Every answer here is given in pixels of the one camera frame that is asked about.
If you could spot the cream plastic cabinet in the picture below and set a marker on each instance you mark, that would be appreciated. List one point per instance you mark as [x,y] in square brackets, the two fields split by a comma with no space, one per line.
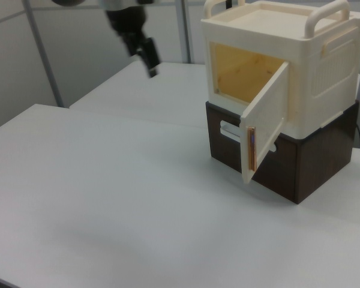
[258,27]

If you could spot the dark brown wooden box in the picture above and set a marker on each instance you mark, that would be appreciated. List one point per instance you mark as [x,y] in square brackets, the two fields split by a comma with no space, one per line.
[318,162]

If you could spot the cream cabinet door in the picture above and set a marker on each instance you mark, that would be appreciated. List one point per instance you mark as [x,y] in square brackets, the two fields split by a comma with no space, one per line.
[264,120]

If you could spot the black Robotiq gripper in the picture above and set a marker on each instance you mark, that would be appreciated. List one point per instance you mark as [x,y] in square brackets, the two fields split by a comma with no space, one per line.
[126,24]

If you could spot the black camera stand pole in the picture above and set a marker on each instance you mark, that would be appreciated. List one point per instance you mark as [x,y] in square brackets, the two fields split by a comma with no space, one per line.
[228,3]

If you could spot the grey partition frame post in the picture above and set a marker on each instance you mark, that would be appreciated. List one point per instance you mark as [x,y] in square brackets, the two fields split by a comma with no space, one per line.
[185,30]

